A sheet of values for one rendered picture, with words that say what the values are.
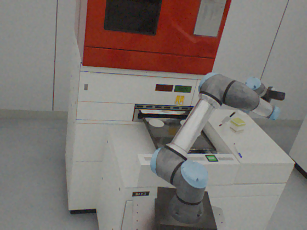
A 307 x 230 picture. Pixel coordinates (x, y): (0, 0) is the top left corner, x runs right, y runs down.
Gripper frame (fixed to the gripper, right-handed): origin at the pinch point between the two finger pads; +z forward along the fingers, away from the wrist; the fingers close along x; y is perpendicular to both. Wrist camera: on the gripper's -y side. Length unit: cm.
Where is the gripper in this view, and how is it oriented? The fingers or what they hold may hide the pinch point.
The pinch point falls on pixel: (273, 100)
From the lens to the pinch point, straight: 224.6
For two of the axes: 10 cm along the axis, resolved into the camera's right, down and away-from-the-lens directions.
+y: -8.1, -0.3, 5.8
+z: 5.6, 2.4, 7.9
